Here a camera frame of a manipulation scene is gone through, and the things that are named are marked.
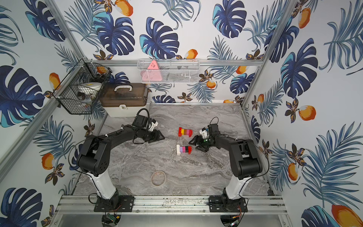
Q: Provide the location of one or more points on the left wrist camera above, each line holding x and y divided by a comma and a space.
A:
153, 125

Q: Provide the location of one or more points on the white 2x4 lego brick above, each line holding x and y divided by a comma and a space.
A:
178, 150

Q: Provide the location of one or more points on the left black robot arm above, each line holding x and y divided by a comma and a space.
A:
95, 155

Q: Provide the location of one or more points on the white bowl in basket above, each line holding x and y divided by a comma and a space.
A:
89, 87

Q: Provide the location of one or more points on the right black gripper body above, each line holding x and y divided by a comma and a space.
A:
203, 143

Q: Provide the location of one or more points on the tape roll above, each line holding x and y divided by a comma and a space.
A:
158, 178

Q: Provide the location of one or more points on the clear wall shelf basket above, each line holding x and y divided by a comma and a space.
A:
173, 70

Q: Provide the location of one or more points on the black wire basket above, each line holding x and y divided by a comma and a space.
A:
79, 92

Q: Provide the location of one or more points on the brown lid storage box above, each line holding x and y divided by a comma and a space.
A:
124, 100

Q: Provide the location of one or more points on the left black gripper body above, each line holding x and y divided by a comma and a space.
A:
153, 134

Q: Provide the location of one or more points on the pink triangle object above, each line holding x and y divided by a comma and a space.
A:
152, 73

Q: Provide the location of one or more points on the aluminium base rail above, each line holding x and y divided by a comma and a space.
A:
176, 205

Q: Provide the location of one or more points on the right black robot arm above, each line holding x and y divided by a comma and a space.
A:
245, 162

